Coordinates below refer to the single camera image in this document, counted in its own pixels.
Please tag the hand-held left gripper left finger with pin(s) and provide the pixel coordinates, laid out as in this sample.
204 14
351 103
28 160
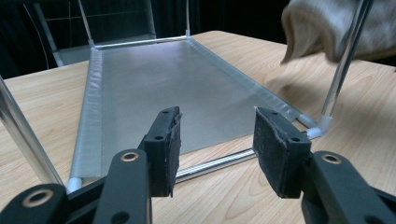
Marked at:
165 149

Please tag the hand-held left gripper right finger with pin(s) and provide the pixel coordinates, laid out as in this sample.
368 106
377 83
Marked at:
280 155

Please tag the grey two-tier metal rack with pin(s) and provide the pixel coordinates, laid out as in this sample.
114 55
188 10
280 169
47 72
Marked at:
155 93

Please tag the striped beige towel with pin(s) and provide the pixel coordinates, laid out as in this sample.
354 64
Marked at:
314 28

